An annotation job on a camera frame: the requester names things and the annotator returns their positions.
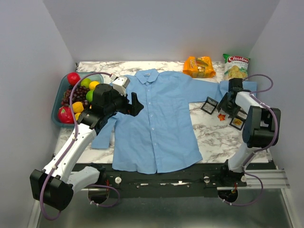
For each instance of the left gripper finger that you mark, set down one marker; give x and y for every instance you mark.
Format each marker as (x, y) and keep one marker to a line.
(133, 109)
(134, 99)

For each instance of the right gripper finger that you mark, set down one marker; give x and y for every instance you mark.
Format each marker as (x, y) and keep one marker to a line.
(220, 106)
(232, 114)

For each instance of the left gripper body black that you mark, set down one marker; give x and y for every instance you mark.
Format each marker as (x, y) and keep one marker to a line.
(120, 100)

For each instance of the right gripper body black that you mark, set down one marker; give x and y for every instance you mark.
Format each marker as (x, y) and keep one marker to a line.
(229, 105)

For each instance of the red orange leaf brooch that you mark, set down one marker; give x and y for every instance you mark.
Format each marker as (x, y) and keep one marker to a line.
(221, 117)

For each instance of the black brooch box red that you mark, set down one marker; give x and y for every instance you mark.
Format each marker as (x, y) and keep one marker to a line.
(209, 106)

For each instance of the light blue button shirt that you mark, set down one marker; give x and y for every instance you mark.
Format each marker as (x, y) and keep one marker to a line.
(160, 138)

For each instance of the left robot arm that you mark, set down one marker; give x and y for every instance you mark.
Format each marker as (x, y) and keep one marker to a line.
(55, 185)

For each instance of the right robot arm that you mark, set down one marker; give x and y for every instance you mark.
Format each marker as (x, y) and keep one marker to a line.
(260, 127)

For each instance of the black brooch box yellow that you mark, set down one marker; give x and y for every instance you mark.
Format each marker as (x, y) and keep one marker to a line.
(238, 121)

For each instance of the green toy lime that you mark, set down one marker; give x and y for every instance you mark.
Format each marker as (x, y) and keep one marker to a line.
(85, 82)
(89, 96)

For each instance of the orange toy fruit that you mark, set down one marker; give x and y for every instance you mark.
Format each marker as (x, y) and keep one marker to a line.
(93, 85)
(77, 116)

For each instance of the green cassava chips bag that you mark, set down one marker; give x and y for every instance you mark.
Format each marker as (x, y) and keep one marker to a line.
(235, 66)

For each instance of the dark toy grape bunch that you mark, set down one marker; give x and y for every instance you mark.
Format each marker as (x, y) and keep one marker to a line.
(79, 95)

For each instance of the yellow toy lemon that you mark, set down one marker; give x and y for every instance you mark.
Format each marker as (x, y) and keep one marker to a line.
(77, 107)

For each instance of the orange mango gummy bag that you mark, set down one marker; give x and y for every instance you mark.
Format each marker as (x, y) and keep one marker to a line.
(199, 67)

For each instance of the red toy apple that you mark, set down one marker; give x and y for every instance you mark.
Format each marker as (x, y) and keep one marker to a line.
(73, 78)

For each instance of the pink toy dragon fruit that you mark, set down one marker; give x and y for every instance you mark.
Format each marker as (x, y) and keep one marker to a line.
(65, 115)

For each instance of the teal plastic fruit basin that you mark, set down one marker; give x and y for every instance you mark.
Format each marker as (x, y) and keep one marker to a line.
(64, 85)

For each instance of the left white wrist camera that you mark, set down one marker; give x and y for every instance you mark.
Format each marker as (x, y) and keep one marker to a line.
(120, 84)

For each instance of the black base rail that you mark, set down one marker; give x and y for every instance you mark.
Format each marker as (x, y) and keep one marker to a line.
(198, 180)

